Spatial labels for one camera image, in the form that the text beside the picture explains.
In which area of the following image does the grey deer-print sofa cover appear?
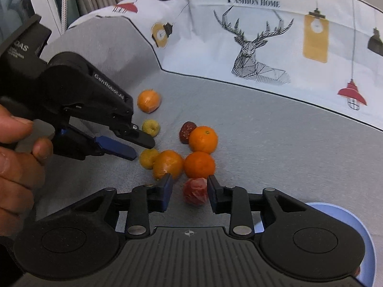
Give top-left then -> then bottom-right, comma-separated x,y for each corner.
38,0 -> 383,287

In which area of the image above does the small yellow fruit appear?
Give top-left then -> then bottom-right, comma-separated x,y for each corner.
139,148 -> 160,170

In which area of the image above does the red tomato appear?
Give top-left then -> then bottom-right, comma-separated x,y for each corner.
182,177 -> 208,206

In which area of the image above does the light blue plate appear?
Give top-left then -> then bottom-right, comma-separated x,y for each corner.
307,202 -> 377,287

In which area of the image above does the orange mandarin with stem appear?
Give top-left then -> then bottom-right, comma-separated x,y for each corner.
189,126 -> 218,154

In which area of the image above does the elongated orange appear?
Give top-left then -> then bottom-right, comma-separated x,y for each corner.
152,150 -> 184,180

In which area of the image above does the small yellow-green fruit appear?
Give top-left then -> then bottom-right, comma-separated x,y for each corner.
141,119 -> 160,137

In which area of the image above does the person's left hand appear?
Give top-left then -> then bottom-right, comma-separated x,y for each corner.
0,106 -> 53,237

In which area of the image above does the white window frame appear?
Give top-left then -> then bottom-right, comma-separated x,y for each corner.
30,0 -> 62,42

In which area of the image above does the dark red jujube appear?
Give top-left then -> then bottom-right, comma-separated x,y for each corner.
179,121 -> 197,144

